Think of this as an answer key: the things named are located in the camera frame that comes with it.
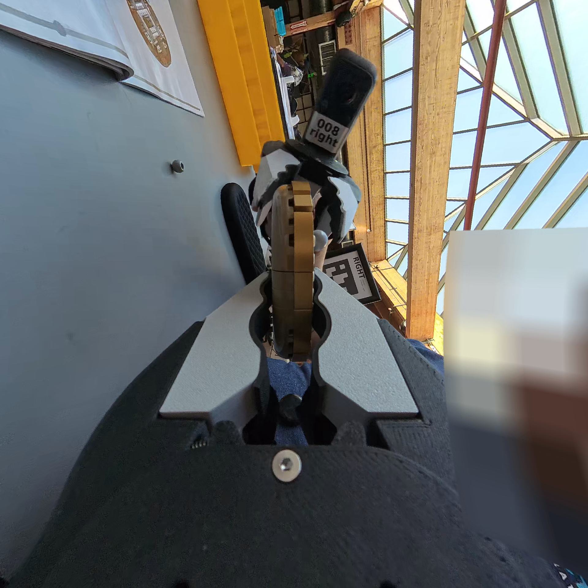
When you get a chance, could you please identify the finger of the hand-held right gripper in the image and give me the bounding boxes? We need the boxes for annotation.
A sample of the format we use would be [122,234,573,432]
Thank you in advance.
[250,146,297,230]
[315,177,362,244]

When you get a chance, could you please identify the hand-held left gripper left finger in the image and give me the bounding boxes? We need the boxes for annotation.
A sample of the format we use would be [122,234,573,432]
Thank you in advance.
[158,271,276,432]

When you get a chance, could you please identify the yellow plastic bin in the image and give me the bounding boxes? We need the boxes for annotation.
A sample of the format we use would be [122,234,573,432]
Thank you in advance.
[198,0,285,167]

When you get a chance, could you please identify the black padded wrist rest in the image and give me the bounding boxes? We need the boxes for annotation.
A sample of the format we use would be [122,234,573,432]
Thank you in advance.
[220,183,269,285]

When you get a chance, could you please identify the black framed marker sign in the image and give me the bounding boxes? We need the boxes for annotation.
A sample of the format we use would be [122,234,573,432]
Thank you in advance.
[322,243,382,305]

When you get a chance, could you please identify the red metal pipe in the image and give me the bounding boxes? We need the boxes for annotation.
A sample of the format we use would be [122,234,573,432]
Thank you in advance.
[463,0,507,230]

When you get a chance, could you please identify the person's blue jeans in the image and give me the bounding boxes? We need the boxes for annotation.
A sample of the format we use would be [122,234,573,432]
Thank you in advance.
[268,358,314,446]

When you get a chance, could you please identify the lego instruction booklet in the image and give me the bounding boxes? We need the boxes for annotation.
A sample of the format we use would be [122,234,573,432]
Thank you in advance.
[0,0,205,118]

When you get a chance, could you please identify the person's navy sweatshirt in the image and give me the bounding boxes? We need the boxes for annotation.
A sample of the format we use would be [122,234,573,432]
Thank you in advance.
[404,337,588,588]

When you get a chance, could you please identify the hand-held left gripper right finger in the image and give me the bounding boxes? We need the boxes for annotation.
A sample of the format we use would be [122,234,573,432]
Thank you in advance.
[312,270,420,432]

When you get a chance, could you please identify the round gold lego base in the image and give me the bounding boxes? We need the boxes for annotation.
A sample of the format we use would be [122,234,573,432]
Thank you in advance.
[269,180,329,361]

